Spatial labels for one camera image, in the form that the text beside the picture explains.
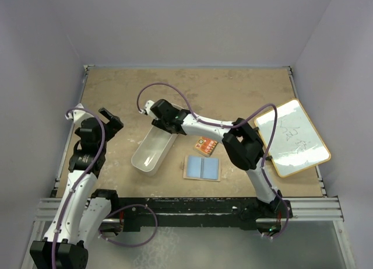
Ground white oblong plastic tray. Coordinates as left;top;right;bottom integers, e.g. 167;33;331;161
131;126;178;176

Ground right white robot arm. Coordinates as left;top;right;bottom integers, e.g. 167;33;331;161
145;99;281;217

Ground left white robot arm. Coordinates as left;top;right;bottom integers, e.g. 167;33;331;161
29;104;124;268

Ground orange spiral notebook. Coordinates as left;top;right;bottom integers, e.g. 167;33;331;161
193;137;218;157

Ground yellow framed whiteboard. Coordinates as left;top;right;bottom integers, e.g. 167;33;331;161
269;99;331;178

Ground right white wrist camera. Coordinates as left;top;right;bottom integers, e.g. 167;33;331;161
139;100;157;119

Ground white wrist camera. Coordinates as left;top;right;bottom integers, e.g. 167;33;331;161
139;100;157;119
65;103;93;127

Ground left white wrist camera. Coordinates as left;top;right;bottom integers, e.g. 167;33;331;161
65;103;93;127

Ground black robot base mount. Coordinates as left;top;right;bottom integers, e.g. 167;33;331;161
91;189;293;233

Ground aluminium table frame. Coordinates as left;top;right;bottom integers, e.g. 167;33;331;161
20;64;346;269

